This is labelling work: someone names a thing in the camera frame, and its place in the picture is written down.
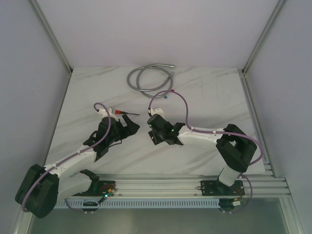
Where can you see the aluminium mounting rail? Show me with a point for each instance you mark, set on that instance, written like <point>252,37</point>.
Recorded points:
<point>186,186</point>

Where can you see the slotted cable duct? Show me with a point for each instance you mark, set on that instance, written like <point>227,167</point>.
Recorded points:
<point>144,203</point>

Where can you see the black fuse box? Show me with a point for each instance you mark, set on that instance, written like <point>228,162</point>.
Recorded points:
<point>155,137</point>

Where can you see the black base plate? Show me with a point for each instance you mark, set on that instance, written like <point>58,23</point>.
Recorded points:
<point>216,188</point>
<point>107,187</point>

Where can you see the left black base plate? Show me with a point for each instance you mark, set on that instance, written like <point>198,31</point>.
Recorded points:
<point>107,187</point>

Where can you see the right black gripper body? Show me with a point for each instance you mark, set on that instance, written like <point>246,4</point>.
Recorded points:
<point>162,136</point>

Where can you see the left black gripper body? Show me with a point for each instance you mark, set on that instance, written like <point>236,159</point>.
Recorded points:
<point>124,127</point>

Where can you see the red handled screwdriver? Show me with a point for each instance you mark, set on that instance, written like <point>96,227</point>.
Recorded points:
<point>119,112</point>

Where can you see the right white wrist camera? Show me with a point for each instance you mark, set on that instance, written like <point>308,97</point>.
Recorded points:
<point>156,111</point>

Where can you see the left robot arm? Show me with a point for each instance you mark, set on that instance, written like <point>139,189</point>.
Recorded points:
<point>44,186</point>

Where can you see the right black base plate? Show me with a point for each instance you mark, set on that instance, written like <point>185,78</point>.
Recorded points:
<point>216,188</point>

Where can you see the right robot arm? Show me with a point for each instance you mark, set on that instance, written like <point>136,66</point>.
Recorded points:
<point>233,145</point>

